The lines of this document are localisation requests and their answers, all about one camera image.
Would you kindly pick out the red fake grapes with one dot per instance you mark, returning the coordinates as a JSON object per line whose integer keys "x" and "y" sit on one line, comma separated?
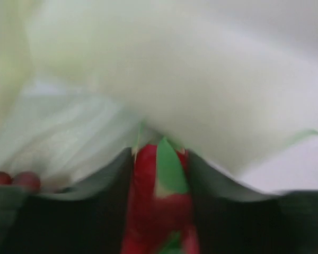
{"x": 26, "y": 179}

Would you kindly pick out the red fake dragon fruit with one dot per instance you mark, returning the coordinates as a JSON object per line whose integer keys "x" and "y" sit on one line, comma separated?
{"x": 160, "y": 207}

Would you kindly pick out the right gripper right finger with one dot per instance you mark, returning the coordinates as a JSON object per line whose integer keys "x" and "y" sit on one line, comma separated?
{"x": 233, "y": 218}

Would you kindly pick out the yellow-green plastic bag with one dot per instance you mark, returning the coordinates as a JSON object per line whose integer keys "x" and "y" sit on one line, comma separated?
{"x": 235, "y": 81}

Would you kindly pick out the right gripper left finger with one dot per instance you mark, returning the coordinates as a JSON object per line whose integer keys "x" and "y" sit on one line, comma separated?
{"x": 88, "y": 217}

